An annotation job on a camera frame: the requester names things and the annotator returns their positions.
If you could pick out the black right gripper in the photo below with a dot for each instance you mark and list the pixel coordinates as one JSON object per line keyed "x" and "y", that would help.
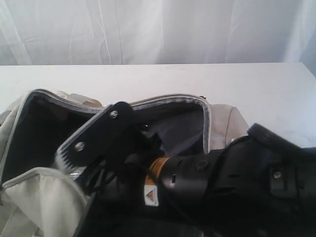
{"x": 112, "y": 166}

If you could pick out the cream canvas duffel bag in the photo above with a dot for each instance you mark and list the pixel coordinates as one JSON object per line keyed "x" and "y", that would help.
{"x": 39, "y": 200}

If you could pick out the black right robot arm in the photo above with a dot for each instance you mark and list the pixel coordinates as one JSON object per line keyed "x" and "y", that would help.
{"x": 260, "y": 185}

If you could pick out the white backdrop curtain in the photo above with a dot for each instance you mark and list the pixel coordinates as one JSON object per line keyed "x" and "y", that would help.
{"x": 92, "y": 32}

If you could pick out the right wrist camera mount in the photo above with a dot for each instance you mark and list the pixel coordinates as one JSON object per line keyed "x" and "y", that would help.
{"x": 94, "y": 137}

